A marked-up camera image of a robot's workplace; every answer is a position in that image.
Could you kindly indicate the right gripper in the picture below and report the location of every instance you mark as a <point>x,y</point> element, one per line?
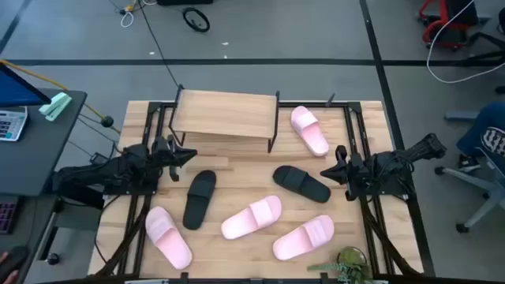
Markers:
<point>355,173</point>

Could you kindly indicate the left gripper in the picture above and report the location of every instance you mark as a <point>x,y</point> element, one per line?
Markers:
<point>165,155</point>

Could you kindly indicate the black slide sandal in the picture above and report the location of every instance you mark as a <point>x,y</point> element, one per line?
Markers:
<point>304,184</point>
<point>197,205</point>

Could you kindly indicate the pink slide sandal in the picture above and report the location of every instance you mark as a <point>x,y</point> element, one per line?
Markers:
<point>248,219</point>
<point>300,238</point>
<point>169,240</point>
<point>311,136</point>

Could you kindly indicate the wooden shelf black metal legs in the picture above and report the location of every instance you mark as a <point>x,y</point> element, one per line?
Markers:
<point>225,114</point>

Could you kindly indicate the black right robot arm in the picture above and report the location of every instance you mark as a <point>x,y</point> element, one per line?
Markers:
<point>394,161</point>

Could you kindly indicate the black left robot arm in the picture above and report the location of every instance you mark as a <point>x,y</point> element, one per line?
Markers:
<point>118,169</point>

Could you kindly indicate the black ball weight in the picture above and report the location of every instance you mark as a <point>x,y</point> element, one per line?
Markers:
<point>106,120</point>

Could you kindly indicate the small green potted plant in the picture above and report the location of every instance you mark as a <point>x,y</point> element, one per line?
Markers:
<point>351,260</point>

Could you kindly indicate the black power adapter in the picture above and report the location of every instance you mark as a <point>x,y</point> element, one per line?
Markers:
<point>97,158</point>

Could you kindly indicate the grey office chair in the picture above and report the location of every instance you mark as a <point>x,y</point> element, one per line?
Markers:
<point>465,176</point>

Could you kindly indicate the mint green stapler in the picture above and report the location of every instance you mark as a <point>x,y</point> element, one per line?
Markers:
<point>55,104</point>

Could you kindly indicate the black desk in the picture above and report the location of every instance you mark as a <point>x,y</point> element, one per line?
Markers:
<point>39,158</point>

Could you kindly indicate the person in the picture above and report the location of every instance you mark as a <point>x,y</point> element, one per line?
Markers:
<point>481,126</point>

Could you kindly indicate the yellow plug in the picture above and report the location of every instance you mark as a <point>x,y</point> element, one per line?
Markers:
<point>129,7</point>

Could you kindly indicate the dark grey desk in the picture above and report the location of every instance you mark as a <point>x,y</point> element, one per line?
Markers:
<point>31,236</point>

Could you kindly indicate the grey desk calculator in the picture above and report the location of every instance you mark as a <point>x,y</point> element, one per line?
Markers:
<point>12,124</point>

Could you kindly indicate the computer monitor blue screen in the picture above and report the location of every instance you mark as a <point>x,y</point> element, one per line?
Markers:
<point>16,90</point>

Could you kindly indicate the computer keyboard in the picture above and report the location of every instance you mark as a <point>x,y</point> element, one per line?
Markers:
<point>7,215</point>

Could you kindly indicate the black computer mouse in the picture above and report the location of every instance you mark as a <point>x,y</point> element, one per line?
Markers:
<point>16,258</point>

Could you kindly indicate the black chair base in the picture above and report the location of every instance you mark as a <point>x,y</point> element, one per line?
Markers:
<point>489,39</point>

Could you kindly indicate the person's hand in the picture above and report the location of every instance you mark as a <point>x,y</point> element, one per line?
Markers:
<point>11,277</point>

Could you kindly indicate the black metal table frame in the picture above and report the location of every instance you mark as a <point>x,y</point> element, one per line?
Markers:
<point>315,105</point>

